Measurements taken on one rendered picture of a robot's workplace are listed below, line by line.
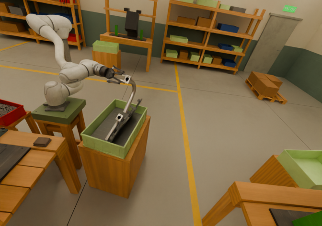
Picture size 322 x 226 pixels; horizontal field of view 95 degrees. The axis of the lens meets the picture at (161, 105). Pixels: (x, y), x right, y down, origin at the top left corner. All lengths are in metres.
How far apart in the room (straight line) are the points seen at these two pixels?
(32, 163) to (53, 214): 0.88
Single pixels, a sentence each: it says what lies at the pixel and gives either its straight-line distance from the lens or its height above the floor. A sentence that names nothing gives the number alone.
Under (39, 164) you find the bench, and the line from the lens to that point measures 1.50.
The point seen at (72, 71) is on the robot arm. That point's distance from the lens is 1.15.
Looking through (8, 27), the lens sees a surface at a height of 0.40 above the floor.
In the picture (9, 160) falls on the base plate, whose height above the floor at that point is 0.90.
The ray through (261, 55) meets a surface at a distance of 7.43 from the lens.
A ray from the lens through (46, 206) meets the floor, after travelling 2.33.
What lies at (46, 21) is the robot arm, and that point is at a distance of 1.60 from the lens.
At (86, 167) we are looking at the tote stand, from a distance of 1.89.
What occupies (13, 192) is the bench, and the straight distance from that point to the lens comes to 1.44.
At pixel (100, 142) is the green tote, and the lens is 1.42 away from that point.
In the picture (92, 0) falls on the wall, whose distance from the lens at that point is 6.64.
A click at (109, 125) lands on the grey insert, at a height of 0.85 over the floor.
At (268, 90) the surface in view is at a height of 0.34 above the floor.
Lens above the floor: 2.02
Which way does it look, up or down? 36 degrees down
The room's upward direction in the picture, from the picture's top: 11 degrees clockwise
